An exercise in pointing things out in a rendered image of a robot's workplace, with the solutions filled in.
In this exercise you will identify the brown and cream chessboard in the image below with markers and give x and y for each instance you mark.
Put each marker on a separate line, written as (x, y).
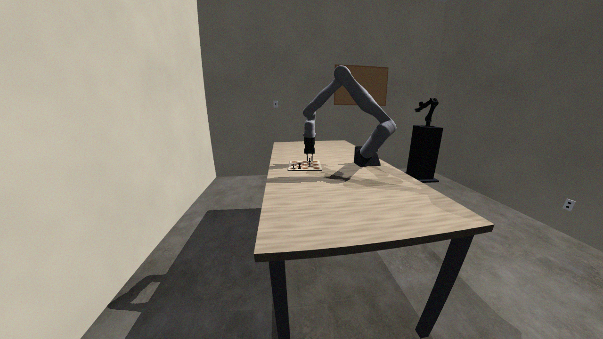
(315, 165)

